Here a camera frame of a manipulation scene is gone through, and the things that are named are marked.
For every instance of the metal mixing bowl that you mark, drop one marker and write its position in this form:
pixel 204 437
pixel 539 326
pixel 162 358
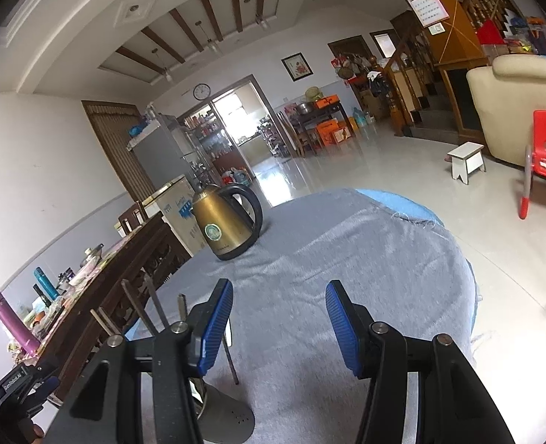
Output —
pixel 303 108

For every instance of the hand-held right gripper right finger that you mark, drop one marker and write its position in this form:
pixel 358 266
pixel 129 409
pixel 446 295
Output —
pixel 344 328

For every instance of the wooden stair railing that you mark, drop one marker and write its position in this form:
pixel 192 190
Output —
pixel 411 78

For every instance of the cream leather armchair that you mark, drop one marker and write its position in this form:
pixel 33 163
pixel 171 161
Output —
pixel 504 101

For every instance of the orange wooden pillar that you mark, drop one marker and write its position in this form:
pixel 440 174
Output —
pixel 453 32

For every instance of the grey tablecloth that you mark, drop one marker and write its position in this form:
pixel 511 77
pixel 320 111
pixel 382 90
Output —
pixel 310 249

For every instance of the framed wall picture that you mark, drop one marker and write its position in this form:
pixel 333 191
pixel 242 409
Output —
pixel 297 66

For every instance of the brown wooden chair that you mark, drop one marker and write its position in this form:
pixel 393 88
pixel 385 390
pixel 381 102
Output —
pixel 132 217

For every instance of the glass door shelf cabinet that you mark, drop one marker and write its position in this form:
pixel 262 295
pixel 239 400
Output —
pixel 208 143

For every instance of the blue water jug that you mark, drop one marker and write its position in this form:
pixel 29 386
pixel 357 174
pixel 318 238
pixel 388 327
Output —
pixel 359 119

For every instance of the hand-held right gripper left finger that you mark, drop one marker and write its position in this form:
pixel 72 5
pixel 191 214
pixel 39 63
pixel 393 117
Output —
pixel 215 328

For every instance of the teal thermos bottle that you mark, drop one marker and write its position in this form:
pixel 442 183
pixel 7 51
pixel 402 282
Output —
pixel 46 283

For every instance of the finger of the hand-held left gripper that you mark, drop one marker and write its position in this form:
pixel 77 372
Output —
pixel 44 377

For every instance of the person's left hand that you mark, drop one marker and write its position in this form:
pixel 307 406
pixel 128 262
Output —
pixel 38 433

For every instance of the carved wooden sideboard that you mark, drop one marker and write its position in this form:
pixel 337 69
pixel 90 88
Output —
pixel 116 266

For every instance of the purple thermos bottle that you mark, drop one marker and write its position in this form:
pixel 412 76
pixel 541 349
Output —
pixel 16 323

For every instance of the round wall clock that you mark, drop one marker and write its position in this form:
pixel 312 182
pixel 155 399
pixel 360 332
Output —
pixel 202 91

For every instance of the orange cardboard box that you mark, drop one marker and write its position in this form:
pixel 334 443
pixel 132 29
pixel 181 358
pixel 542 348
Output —
pixel 335 132

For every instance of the white chest freezer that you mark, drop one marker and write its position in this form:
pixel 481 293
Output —
pixel 180 212

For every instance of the bronze electric kettle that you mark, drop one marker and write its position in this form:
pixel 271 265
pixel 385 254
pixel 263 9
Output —
pixel 222 222

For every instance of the dark wooden side table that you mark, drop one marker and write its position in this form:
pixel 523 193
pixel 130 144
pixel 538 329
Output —
pixel 324 113

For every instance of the grey refrigerator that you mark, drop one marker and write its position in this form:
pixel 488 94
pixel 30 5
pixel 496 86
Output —
pixel 159 152

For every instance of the grey metal utensil holder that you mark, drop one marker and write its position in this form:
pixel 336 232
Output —
pixel 229 418

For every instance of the small white stool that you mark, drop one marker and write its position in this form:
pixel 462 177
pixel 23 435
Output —
pixel 466 157

